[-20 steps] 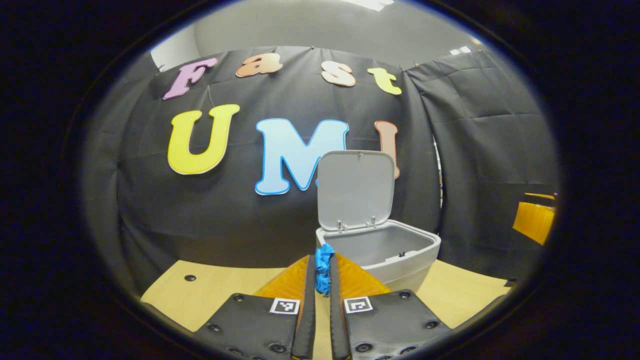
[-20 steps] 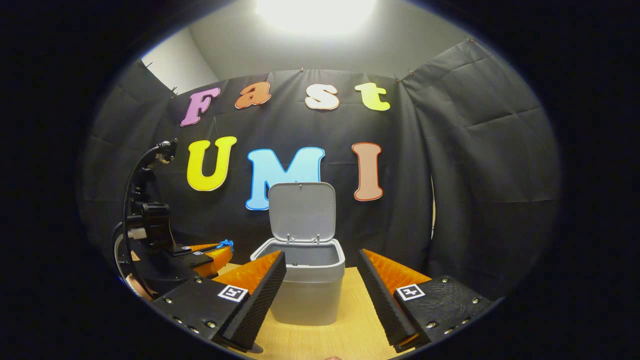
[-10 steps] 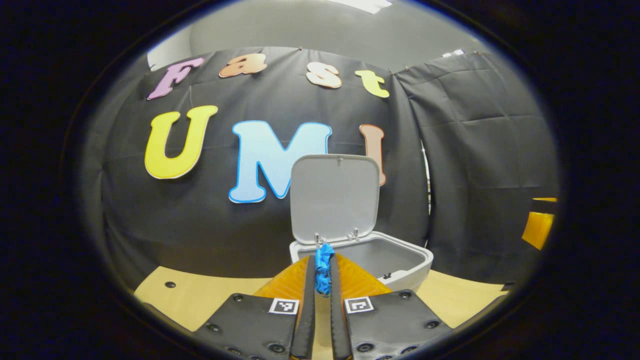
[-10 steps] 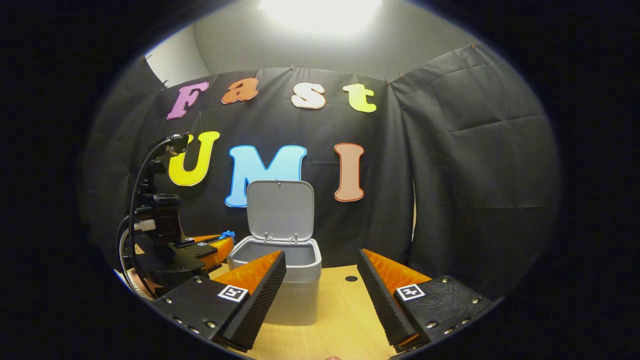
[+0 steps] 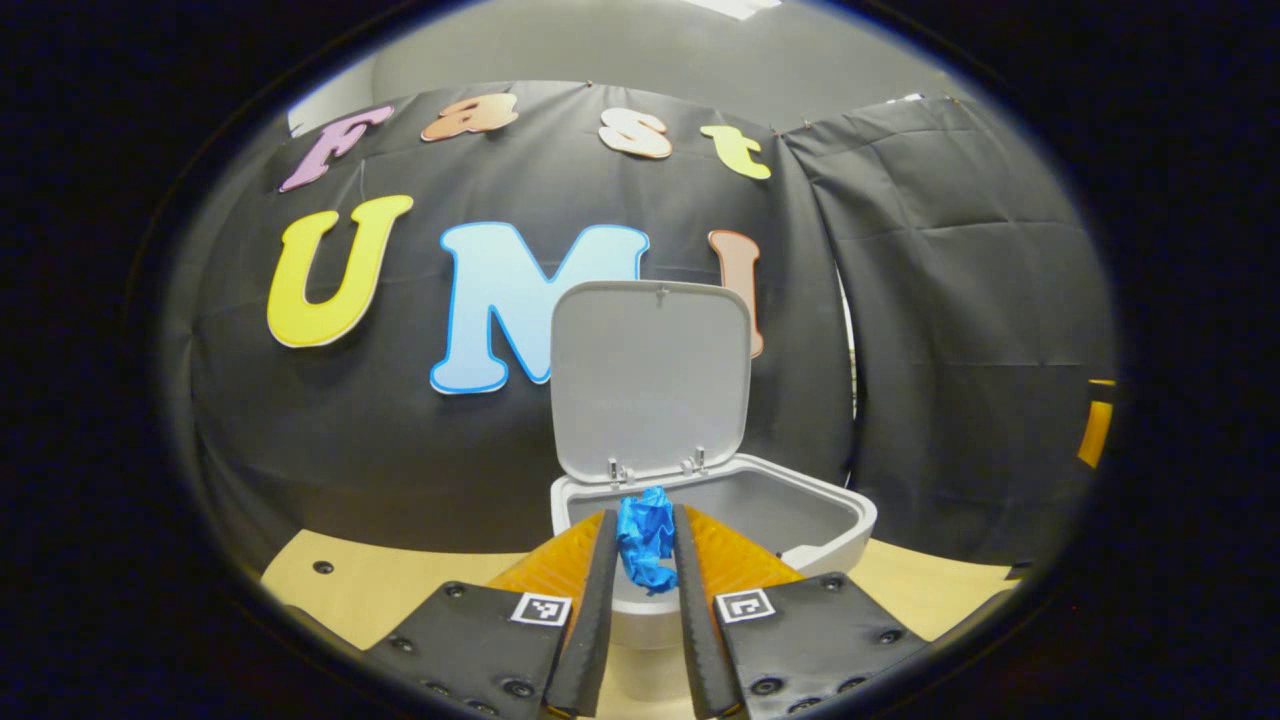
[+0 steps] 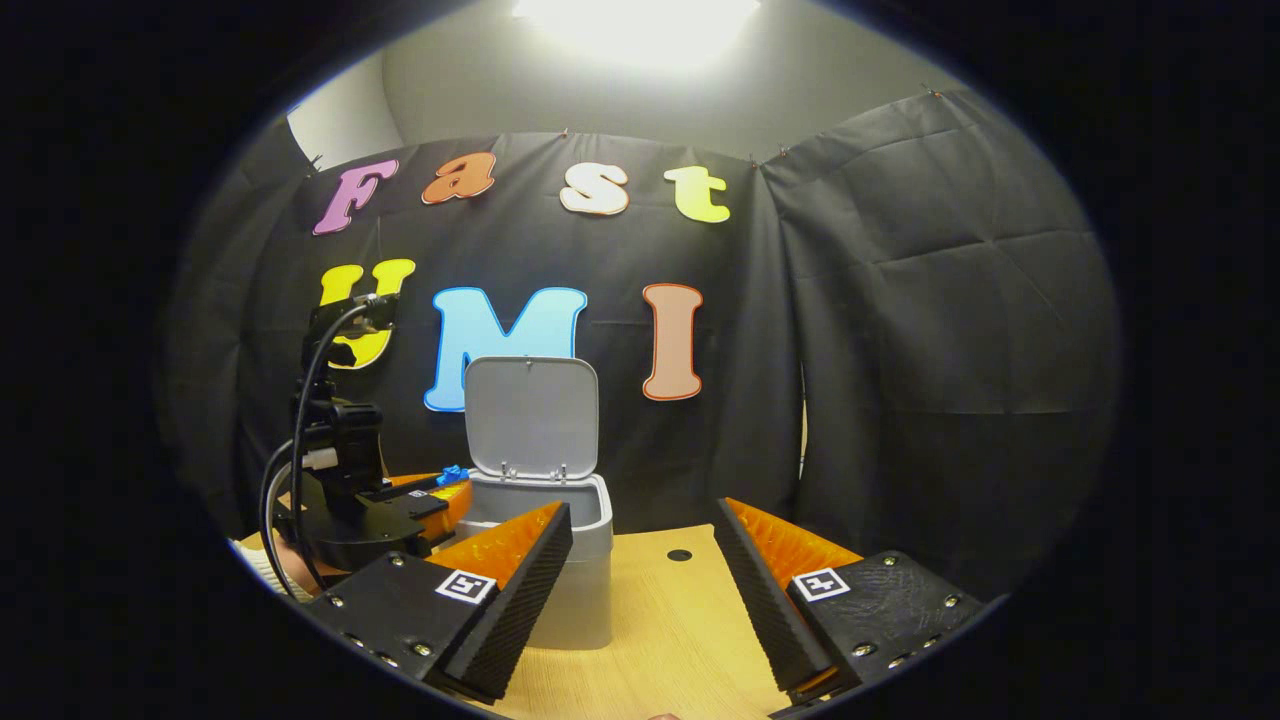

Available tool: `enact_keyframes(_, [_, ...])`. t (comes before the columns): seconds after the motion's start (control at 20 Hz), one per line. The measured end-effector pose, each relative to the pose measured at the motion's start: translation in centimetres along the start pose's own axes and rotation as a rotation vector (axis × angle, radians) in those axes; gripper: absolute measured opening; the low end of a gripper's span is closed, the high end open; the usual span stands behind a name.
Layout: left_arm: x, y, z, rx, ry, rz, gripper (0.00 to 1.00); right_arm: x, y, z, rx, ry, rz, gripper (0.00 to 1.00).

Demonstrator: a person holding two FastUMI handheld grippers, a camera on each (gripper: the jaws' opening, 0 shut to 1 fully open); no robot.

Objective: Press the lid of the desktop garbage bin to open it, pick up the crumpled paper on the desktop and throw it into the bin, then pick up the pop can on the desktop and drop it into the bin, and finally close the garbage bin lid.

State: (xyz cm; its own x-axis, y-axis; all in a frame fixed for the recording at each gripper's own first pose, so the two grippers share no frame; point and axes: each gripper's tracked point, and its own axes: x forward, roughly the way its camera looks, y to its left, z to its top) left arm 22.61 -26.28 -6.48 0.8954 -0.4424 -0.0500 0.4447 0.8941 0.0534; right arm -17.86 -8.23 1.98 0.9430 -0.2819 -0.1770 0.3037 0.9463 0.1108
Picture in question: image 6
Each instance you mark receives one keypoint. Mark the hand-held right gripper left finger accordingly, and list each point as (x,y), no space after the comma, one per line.
(520,600)

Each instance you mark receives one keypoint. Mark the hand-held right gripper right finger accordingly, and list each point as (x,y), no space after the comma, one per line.
(765,600)

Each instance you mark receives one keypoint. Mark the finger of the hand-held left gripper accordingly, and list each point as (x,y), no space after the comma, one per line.
(420,487)
(445,510)

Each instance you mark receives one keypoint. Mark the blue paper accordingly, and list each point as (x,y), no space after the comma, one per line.
(453,474)

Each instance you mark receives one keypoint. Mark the white desktop garbage bin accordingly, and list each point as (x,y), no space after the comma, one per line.
(530,420)

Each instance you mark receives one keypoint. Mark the wooden desktop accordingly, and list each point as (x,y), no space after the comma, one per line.
(670,620)

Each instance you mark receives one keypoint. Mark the black backdrop cloth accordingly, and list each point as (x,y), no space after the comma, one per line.
(950,350)

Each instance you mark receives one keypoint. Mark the ceiling light panel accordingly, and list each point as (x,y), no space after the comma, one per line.
(640,30)

